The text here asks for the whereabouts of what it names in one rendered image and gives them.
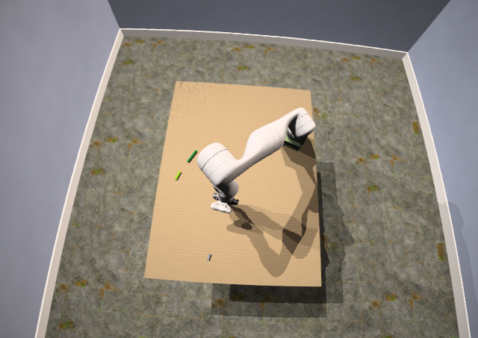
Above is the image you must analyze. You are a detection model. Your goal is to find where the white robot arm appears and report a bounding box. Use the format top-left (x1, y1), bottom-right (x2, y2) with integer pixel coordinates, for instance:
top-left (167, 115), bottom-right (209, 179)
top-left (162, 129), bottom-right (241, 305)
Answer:
top-left (197, 107), bottom-right (316, 213)

